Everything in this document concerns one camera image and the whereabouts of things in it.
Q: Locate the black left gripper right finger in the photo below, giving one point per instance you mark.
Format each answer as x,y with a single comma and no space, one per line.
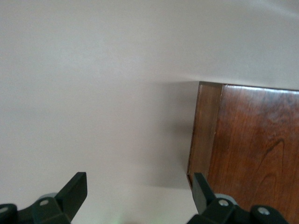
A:
210,210

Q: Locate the dark brown wooden cabinet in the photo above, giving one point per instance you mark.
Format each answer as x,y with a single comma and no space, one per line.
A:
252,144

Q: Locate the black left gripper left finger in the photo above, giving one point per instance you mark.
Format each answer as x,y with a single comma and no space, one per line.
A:
67,200

